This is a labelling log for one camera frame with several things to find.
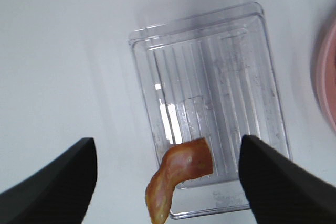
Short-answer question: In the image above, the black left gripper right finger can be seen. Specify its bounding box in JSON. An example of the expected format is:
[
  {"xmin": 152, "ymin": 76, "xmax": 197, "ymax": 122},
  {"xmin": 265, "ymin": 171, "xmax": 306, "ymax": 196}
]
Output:
[{"xmin": 238, "ymin": 135, "xmax": 335, "ymax": 223}]

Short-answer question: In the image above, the bacon strip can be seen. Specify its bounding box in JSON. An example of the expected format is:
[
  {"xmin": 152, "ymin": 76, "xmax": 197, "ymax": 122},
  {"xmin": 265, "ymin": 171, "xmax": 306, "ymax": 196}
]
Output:
[{"xmin": 145, "ymin": 138, "xmax": 214, "ymax": 223}]

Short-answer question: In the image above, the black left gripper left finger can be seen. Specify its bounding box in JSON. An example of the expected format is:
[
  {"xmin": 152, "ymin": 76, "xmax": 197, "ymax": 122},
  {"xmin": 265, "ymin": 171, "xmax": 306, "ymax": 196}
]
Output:
[{"xmin": 1, "ymin": 138, "xmax": 97, "ymax": 223}]

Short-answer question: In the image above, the clear left plastic tray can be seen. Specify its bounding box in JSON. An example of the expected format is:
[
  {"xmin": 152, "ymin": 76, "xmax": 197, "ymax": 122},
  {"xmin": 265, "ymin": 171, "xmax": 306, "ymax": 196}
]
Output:
[{"xmin": 129, "ymin": 2, "xmax": 291, "ymax": 220}]

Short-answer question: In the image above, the pink round plate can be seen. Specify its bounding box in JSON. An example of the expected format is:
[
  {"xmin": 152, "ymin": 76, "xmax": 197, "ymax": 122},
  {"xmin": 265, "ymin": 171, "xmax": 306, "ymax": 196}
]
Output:
[{"xmin": 311, "ymin": 8, "xmax": 335, "ymax": 130}]

